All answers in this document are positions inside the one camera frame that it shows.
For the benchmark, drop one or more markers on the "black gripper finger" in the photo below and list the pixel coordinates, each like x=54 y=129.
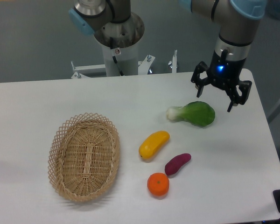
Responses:
x=238 y=93
x=200 y=82

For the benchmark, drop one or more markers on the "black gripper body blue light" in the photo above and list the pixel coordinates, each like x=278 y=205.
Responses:
x=224 y=74

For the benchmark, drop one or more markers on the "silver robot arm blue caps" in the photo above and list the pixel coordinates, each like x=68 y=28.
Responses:
x=238 y=20

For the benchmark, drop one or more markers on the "yellow mango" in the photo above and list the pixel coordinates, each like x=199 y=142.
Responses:
x=152 y=144

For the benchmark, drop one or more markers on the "green bok choy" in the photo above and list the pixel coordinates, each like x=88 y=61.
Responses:
x=197 y=113

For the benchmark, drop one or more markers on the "purple sweet potato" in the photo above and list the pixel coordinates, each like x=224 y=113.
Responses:
x=174 y=165

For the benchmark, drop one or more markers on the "orange tangerine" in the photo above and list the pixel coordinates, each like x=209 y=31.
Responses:
x=158 y=184

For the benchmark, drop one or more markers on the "woven wicker basket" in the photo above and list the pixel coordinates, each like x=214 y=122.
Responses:
x=84 y=157

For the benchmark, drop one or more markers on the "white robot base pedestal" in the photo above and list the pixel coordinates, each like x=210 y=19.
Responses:
x=120 y=46

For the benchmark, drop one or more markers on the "white metal mounting frame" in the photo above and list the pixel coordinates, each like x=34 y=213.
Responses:
x=100 y=70

